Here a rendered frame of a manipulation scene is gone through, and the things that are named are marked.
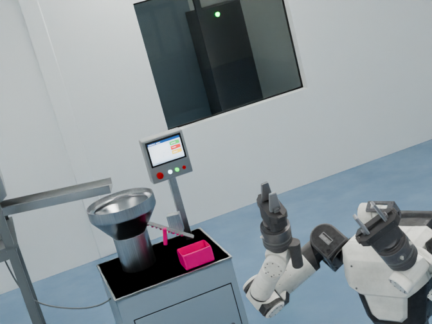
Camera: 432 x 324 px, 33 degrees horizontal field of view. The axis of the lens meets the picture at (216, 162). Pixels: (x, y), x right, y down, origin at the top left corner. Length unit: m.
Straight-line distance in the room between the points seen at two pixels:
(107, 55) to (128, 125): 0.61
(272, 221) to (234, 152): 4.54
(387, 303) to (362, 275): 0.11
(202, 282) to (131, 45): 2.94
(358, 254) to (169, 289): 1.60
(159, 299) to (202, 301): 0.23
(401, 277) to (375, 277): 0.31
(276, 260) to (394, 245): 0.40
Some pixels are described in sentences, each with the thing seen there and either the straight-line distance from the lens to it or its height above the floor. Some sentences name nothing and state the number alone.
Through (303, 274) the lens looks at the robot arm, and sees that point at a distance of 2.46.
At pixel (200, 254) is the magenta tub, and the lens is 3.75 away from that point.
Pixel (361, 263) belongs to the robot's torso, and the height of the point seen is 1.22.
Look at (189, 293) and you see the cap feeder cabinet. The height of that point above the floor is 0.65.
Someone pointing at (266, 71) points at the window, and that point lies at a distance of 6.73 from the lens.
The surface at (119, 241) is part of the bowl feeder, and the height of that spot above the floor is 0.95.
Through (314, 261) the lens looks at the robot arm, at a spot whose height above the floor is 1.20.
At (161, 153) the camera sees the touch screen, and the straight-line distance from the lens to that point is 3.96.
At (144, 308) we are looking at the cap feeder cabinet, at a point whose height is 0.66.
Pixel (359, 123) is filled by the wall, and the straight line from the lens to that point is 7.08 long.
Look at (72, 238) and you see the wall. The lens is 6.44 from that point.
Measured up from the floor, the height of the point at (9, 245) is 0.98.
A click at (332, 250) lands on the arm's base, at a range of 2.42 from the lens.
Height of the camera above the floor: 2.22
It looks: 15 degrees down
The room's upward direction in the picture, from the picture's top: 15 degrees counter-clockwise
